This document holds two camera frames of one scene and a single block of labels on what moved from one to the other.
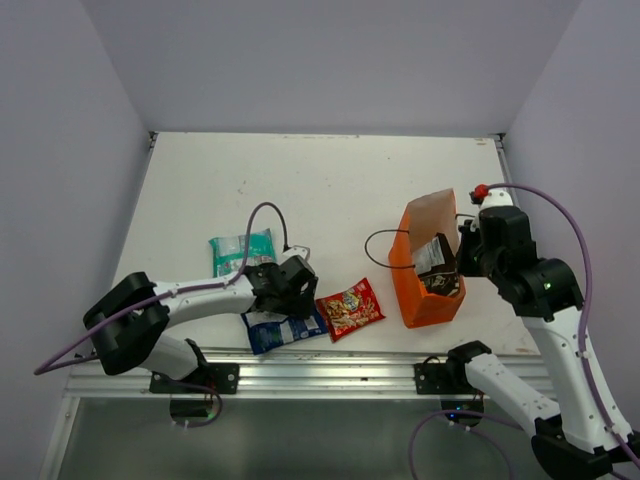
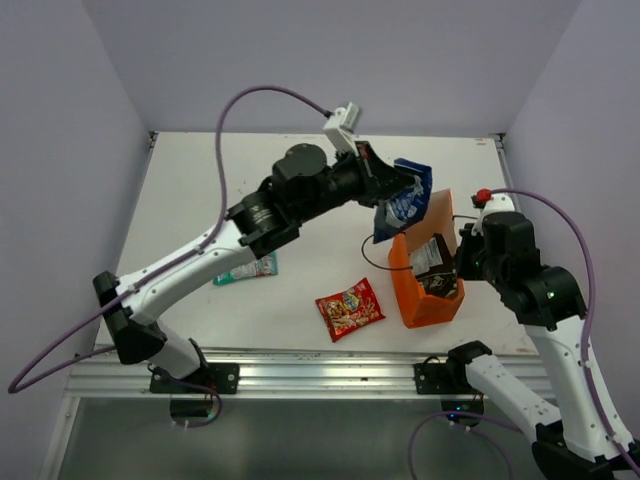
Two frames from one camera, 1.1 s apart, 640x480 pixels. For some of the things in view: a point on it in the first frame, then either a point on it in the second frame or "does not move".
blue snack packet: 269,329 → 406,210
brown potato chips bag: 437,266 does not move
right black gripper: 468,233 does not move
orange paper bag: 420,220 does not move
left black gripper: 300,306 → 380,181
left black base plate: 222,377 does not move
